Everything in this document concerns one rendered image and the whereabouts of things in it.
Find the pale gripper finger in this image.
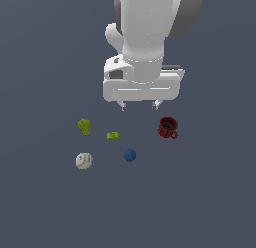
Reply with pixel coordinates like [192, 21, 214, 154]
[151, 99, 163, 111]
[117, 101, 129, 112]

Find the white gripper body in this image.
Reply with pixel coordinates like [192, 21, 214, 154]
[102, 54, 186, 104]

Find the dark red mug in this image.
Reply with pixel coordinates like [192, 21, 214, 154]
[157, 116, 180, 140]

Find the small green toy block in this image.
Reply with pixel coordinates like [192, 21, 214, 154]
[106, 131, 120, 141]

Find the green pear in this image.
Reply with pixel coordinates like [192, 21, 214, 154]
[77, 118, 92, 137]

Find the blue ball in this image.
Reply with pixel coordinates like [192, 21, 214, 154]
[123, 148, 137, 163]

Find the white baseball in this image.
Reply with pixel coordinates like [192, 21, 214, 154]
[75, 152, 94, 170]

